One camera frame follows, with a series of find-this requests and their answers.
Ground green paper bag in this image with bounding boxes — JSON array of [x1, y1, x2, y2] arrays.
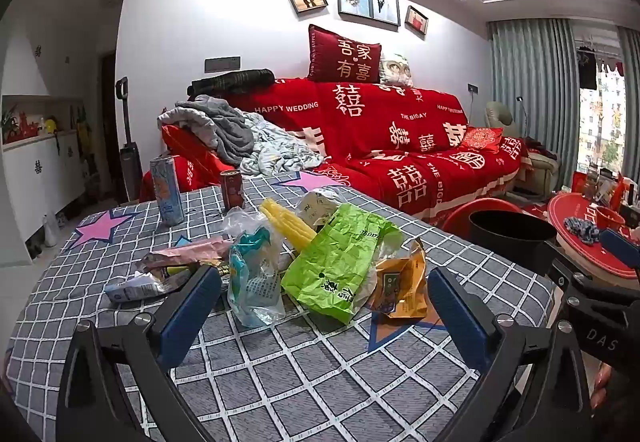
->
[[281, 203, 405, 326]]

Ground large red cushion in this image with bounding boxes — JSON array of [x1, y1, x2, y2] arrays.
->
[[306, 24, 384, 84]]

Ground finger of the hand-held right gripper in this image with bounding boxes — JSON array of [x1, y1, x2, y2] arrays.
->
[[547, 255, 604, 299], [599, 228, 640, 269]]

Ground round red table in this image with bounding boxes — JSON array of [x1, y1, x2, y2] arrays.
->
[[546, 192, 640, 291]]

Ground red bowl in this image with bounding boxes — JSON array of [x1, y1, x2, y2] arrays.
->
[[595, 206, 627, 231]]

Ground grey checked star tablecloth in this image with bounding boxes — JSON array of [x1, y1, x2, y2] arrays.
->
[[7, 172, 557, 442]]

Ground blue grey knitted cloth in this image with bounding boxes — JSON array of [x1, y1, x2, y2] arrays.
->
[[564, 216, 601, 246]]

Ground small red cushion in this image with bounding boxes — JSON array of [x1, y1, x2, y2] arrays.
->
[[459, 125, 505, 154]]

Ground tall blue can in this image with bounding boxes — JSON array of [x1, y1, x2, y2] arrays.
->
[[150, 155, 186, 227]]

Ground red gift boxes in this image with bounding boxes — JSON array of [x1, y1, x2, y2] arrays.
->
[[570, 166, 640, 214]]

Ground white cabinet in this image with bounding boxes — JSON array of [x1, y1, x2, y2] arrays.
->
[[0, 95, 89, 268]]

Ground blue white wrapper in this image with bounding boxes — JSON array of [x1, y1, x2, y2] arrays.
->
[[105, 269, 194, 306]]

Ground wall switch panel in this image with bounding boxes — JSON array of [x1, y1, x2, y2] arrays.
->
[[204, 55, 242, 74]]

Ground red plastic chair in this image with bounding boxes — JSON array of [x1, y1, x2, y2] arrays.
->
[[442, 197, 532, 243]]

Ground dark snack wrapper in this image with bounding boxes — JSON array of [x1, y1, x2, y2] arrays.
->
[[196, 258, 232, 284]]

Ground yellow foam net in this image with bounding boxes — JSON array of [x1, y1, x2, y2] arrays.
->
[[259, 197, 319, 257]]

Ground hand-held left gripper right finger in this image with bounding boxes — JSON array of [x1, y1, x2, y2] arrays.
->
[[426, 266, 594, 442]]

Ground dark hanging garment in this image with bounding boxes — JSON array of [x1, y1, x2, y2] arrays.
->
[[577, 47, 599, 91]]

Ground clear printed plastic bag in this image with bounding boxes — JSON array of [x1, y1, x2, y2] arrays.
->
[[221, 207, 287, 328]]

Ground pink wrapper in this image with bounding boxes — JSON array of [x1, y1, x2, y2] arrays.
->
[[137, 236, 234, 273]]

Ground dark folded cloth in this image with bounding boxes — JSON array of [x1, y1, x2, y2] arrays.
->
[[187, 69, 277, 98]]

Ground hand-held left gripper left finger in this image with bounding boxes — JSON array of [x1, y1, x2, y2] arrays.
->
[[56, 263, 223, 442]]

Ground grey blanket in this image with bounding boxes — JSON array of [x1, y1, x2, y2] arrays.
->
[[157, 95, 256, 168]]

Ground white bottle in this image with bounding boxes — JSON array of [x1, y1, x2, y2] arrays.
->
[[44, 213, 64, 248]]

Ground cartoon print cushion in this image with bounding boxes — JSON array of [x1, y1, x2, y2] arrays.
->
[[378, 53, 415, 88]]

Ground red can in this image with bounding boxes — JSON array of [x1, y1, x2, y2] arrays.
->
[[220, 169, 246, 212]]

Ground light blue blanket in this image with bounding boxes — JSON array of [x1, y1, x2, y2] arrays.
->
[[239, 112, 326, 176]]

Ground grey curtain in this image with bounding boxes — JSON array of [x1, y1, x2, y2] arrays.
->
[[616, 25, 640, 179], [487, 17, 584, 174]]

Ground small red picture frame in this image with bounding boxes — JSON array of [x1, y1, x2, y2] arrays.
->
[[404, 5, 430, 35]]

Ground person's right hand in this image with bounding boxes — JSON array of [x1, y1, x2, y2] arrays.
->
[[589, 364, 614, 411]]

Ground couple picture frame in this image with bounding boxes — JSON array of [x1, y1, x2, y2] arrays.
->
[[368, 0, 402, 28]]

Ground red covered sofa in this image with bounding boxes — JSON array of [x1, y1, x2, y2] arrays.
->
[[140, 75, 532, 230]]

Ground upright vacuum cleaner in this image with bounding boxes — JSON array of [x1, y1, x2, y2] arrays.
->
[[115, 76, 144, 203]]

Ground orange snack wrapper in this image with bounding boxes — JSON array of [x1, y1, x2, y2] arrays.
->
[[367, 238, 430, 321]]

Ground beige armchair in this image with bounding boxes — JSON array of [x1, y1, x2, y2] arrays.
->
[[486, 101, 562, 196]]

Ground black trash bin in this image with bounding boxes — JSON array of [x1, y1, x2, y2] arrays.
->
[[468, 209, 558, 271]]

